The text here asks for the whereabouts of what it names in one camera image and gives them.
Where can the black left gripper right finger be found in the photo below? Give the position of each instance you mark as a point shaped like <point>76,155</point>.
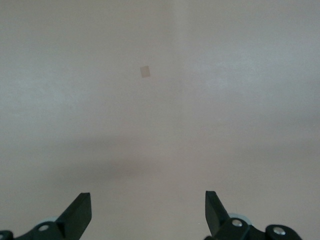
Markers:
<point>215,215</point>

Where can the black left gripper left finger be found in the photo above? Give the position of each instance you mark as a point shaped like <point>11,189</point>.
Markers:
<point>75,217</point>

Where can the brown tape patch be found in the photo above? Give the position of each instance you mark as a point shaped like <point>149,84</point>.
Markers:
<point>145,72</point>

